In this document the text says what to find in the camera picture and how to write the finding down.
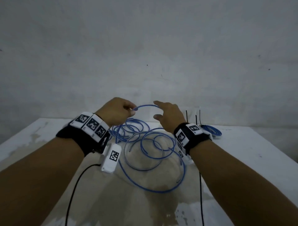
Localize person's right hand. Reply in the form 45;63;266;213
153;100;187;134

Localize person's left hand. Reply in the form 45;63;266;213
95;97;138;128

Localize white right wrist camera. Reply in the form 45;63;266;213
178;142;194;165

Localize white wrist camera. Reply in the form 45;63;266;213
178;142;194;165
100;143;122;174

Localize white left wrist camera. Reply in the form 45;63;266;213
100;143;122;174

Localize black right camera cord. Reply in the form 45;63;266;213
199;171;205;226

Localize black camera cord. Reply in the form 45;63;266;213
65;163;101;226
199;171;205;226

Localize black left camera cord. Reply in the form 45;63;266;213
65;163;101;226

